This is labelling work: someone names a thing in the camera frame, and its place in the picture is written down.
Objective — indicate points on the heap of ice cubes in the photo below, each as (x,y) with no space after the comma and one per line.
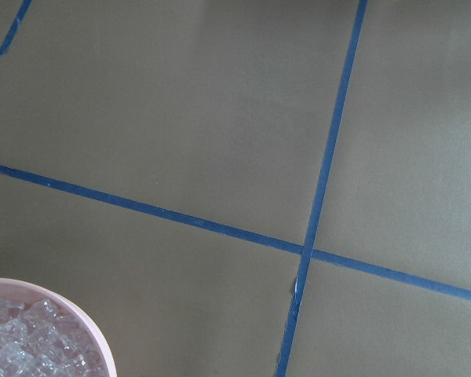
(40,340)

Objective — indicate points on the pink ice bowl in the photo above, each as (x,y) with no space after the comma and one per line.
(29,293)

